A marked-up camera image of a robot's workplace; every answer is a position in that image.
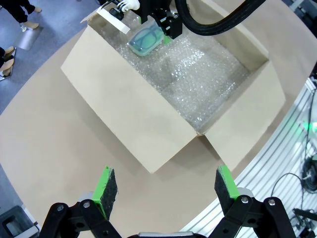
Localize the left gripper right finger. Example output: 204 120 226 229
209 165 297 238

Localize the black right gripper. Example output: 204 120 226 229
140 0 184 45

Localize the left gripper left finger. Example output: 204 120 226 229
39 166 124 238

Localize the green capped clear bottle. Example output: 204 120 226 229
128 19 165 57

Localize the clear bubble wrap sheet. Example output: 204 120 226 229
99 9 251 132

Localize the open cardboard box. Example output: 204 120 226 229
60 0 287 174

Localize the person in black trousers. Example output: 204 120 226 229
0 0 36 23

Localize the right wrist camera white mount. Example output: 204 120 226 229
96 0 142 35

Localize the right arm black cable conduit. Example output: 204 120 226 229
173 0 267 36

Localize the aluminium profile frame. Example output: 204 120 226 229
183 76 317 238

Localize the black cable bundle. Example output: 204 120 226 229
271 99 317 238

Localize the metal base plate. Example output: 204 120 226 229
13 26 43 50

